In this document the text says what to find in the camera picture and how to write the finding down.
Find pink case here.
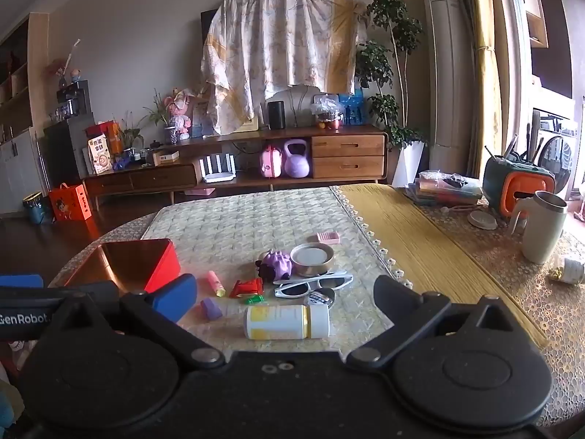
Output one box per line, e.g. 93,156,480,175
260,145,283,179

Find purple spiky toy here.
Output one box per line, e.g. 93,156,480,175
255,249,294,281

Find pink yellow tube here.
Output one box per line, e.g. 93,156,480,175
205,271,227,297

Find red tin box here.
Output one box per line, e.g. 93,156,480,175
64,238,182,296

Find red snack packet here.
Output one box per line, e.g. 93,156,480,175
229,279,265,299

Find small white pill bottle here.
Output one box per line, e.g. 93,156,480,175
550,256,585,285

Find white yellow pill bottle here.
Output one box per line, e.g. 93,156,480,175
244,304,331,340

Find white round lid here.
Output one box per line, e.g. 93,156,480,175
467,210,499,230

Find floral cloth cover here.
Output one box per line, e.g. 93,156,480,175
200,0,369,134

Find yellow curtain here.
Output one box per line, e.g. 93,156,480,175
470,0,504,180

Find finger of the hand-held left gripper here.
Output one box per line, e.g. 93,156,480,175
0,274,45,290
0,282,120,344

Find black handled knife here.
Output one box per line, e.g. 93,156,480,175
531,109,542,159

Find white planter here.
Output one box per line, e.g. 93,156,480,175
392,141,429,188

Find stack of books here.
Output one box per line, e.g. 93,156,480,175
404,170,486,207

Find black coffee machine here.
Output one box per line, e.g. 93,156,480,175
55,79,90,120

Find white sunglasses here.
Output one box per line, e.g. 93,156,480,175
273,272,355,299

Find purple kettlebell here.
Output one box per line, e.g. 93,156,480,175
283,139,313,179

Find red orange gift bag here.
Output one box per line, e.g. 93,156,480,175
86,120,124,157

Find leafy potted plant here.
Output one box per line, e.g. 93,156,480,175
116,116,145,157

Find cream mug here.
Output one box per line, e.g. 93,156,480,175
509,191,569,265

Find blue framed picture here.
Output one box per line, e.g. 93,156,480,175
191,95,211,138

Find vase with dried flowers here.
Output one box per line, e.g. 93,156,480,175
45,38,81,88

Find tall green potted tree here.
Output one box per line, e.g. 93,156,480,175
354,0,430,149

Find wooden TV cabinet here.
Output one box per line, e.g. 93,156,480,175
81,125,390,204

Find wooden wall cabinet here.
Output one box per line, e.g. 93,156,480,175
0,13,52,217

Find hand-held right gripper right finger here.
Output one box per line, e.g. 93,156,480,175
346,275,526,370

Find black round tin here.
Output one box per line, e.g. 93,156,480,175
306,289,336,307

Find yellow bamboo table mat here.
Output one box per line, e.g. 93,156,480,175
336,184,549,350

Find white router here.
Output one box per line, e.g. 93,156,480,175
199,153,239,183

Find cream scalloped stand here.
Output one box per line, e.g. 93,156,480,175
269,84,323,129

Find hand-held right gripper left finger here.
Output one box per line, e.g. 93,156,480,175
57,273,227,370

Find black television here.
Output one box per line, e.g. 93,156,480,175
200,8,221,56

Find teal bucket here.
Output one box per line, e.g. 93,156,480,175
22,191,49,225

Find orange gift box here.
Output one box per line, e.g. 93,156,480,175
48,183,95,223

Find purple eraser block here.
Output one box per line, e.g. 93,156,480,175
201,297,250,321

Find round tape roll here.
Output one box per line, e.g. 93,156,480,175
290,243,336,279

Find potted plant patterned pot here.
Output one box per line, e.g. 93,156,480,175
143,93,180,145

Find cereal box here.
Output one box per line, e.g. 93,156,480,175
86,134,113,176

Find black speaker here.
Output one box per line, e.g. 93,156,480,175
267,100,287,130

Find clear bag of snacks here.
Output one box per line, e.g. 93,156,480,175
310,93,345,130

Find pink doll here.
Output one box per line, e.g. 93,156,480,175
165,87,195,140

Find green orange utensil holder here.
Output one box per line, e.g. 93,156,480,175
483,154,556,218

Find white washing machine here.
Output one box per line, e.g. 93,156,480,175
532,109,577,198

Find white standing air conditioner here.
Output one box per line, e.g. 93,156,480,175
418,0,479,175

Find black mini fridge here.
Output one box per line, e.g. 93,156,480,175
43,113,97,193

